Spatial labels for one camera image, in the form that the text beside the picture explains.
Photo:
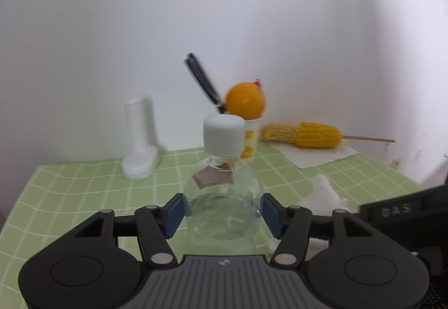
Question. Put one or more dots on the orange fruit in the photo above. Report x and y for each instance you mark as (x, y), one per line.
(246, 100)

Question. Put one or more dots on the green checked table mat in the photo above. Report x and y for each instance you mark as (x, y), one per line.
(58, 197)

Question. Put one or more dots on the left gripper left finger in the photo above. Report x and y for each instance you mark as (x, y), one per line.
(155, 226)

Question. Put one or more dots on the black scissors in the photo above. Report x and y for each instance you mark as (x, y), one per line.
(206, 85)

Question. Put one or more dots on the white paper napkin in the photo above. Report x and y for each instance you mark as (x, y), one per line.
(305, 158)

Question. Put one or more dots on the white yellow paper cup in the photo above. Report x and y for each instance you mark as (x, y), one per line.
(251, 137)

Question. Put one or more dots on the white plastic stand bottle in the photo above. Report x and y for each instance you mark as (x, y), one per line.
(141, 160)

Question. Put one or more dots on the white wiping cloth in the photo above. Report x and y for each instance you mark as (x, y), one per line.
(321, 201)

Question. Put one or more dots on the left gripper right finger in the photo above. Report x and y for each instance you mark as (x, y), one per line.
(291, 226)

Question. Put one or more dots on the knitted yellow corn cob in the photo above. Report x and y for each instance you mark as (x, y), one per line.
(311, 135)

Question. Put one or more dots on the red item behind orange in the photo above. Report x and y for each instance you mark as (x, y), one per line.
(258, 83)

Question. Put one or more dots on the clear bottle white cap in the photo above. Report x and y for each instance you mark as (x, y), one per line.
(223, 192)

